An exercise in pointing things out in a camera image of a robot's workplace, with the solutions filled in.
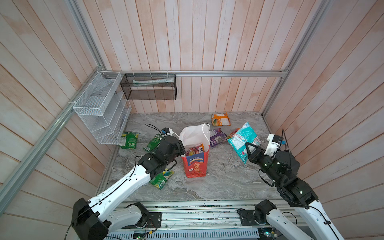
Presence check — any orange Fox's fruits candy bag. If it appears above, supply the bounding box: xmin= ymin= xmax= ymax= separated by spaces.
xmin=227 ymin=128 xmax=240 ymax=140

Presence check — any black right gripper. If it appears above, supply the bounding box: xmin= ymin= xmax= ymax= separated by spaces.
xmin=245 ymin=141 xmax=281 ymax=186

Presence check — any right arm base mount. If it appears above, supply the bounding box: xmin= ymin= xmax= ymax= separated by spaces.
xmin=237 ymin=208 xmax=267 ymax=226

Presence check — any black wire mesh basket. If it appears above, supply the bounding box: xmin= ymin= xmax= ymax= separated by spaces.
xmin=120 ymin=73 xmax=178 ymax=101

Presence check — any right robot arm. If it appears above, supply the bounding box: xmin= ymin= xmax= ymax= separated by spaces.
xmin=245 ymin=141 xmax=343 ymax=240

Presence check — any green candy bag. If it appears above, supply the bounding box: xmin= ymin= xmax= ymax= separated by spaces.
xmin=119 ymin=132 xmax=140 ymax=150
xmin=143 ymin=134 xmax=162 ymax=153
xmin=150 ymin=169 xmax=175 ymax=190

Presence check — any green candy bag near front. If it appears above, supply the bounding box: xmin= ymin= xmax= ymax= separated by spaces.
xmin=150 ymin=169 xmax=175 ymax=190

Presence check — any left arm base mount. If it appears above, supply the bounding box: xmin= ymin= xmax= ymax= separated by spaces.
xmin=107 ymin=202 xmax=162 ymax=233

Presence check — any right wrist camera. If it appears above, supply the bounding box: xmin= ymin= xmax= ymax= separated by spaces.
xmin=264 ymin=134 xmax=283 ymax=158

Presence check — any purple candy bag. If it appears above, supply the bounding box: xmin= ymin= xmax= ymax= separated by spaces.
xmin=210 ymin=128 xmax=227 ymax=148

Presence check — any green candy bag middle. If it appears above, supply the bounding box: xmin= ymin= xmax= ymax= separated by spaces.
xmin=143 ymin=134 xmax=162 ymax=153

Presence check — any aluminium frame rail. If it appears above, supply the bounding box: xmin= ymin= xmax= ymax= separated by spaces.
xmin=1 ymin=1 xmax=323 ymax=216

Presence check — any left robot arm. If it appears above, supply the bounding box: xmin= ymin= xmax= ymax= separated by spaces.
xmin=71 ymin=135 xmax=186 ymax=240

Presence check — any orange candy bag by wall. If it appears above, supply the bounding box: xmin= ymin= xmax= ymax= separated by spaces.
xmin=212 ymin=112 xmax=231 ymax=127

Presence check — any teal snack bag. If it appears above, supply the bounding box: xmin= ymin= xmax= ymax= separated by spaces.
xmin=228 ymin=122 xmax=261 ymax=164

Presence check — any white wire mesh shelf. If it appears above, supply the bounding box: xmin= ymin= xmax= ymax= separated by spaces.
xmin=74 ymin=71 xmax=132 ymax=145

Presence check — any red paper bag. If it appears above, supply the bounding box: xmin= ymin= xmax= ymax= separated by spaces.
xmin=179 ymin=123 xmax=210 ymax=178

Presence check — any green candy bag far left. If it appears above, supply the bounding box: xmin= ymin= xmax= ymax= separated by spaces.
xmin=119 ymin=132 xmax=140 ymax=150

